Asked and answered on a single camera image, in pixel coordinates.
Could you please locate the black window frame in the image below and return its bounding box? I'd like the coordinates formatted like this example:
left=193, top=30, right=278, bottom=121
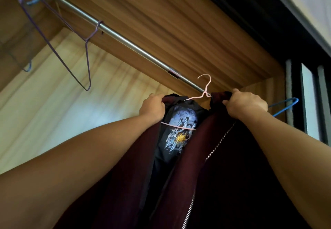
left=188, top=0, right=331, bottom=147

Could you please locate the person's left forearm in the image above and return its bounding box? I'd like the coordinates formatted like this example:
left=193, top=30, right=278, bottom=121
left=0, top=114, right=163, bottom=229

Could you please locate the person's right hand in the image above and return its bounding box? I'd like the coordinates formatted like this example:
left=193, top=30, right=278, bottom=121
left=222, top=88, right=268, bottom=120

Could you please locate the person's right forearm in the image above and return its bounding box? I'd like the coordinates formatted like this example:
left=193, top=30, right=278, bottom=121
left=243, top=111, right=331, bottom=229

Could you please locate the maroon zip jacket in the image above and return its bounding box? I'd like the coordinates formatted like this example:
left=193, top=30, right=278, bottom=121
left=53, top=91, right=311, bottom=229

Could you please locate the blue wire hanger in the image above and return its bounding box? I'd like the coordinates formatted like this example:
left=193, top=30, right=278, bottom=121
left=267, top=97, right=299, bottom=117
left=0, top=0, right=40, bottom=72

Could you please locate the pink wire hanger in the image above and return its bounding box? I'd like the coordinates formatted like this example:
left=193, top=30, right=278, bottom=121
left=161, top=74, right=212, bottom=131

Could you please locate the person's left hand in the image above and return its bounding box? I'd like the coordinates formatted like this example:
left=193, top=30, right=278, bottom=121
left=139, top=93, right=166, bottom=123

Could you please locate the metal closet rod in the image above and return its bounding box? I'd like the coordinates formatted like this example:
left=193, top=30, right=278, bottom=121
left=28, top=0, right=208, bottom=94

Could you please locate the black printed t-shirt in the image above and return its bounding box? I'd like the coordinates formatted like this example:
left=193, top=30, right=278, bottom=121
left=149, top=99, right=208, bottom=185

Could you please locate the wooden wardrobe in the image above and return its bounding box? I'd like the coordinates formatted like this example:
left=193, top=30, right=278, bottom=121
left=0, top=0, right=286, bottom=175

